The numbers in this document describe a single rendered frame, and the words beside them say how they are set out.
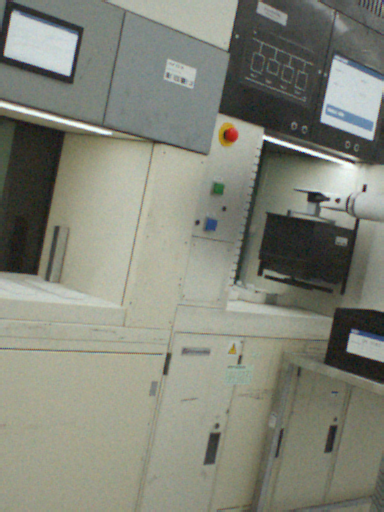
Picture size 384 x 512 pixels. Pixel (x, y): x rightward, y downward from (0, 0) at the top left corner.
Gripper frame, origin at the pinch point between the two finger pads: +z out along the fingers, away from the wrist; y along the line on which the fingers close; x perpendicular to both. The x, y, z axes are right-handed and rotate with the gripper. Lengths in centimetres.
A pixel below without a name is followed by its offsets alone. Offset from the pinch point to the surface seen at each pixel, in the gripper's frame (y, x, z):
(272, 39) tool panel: -46, 39, -10
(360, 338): -11, -39, -36
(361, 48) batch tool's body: -5.9, 48.1, -10.0
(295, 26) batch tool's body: -38, 45, -10
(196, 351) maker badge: -50, -51, -10
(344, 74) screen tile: -11.5, 38.3, -10.1
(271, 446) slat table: -14, -79, -15
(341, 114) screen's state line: -8.9, 26.4, -10.1
